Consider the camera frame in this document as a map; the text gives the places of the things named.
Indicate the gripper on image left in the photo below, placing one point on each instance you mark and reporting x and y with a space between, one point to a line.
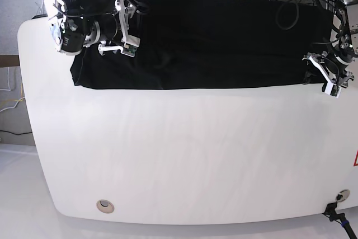
114 26

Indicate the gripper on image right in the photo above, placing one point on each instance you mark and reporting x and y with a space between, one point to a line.
332 67

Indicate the black T-shirt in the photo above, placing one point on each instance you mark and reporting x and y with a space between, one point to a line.
188 44

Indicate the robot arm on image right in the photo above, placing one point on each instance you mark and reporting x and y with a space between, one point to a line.
341 16

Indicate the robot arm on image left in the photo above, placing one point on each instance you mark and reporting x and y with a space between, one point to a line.
74 25

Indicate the metal table grommet right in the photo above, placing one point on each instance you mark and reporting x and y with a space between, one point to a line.
342 195

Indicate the beige table grommet left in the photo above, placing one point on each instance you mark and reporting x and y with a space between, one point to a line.
105 206

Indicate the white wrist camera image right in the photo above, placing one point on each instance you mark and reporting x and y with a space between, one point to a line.
332 90

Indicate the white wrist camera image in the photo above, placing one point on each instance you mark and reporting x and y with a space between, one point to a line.
130 46
332 90

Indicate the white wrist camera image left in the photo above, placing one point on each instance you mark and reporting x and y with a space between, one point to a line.
130 46

